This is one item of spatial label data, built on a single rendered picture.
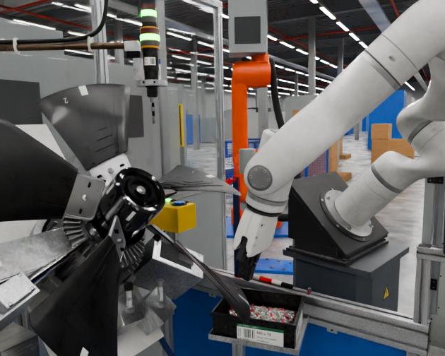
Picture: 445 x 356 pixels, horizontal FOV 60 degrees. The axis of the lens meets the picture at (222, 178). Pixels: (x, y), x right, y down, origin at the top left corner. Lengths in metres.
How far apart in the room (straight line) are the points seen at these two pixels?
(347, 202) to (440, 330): 1.59
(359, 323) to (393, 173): 0.43
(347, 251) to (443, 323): 1.55
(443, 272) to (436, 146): 1.52
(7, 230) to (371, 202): 0.98
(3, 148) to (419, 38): 0.73
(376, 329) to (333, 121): 0.63
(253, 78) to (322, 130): 4.14
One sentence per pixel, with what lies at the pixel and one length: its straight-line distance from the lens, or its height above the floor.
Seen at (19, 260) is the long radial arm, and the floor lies 1.11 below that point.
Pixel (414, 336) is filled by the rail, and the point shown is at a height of 0.83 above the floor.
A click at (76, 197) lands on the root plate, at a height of 1.22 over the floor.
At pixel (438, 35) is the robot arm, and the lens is 0.73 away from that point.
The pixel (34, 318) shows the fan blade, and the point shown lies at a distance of 0.62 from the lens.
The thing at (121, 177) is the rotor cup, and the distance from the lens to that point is 0.82.
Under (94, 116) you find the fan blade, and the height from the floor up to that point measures 1.38.
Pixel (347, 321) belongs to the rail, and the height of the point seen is 0.82.
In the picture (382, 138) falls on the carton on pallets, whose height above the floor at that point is 0.88.
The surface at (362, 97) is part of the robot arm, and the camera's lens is 0.72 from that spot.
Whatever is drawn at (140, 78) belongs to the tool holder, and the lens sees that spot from 0.91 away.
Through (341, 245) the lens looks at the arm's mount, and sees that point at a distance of 1.22.
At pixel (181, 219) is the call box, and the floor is 1.03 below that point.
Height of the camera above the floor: 1.36
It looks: 8 degrees down
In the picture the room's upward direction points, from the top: 1 degrees counter-clockwise
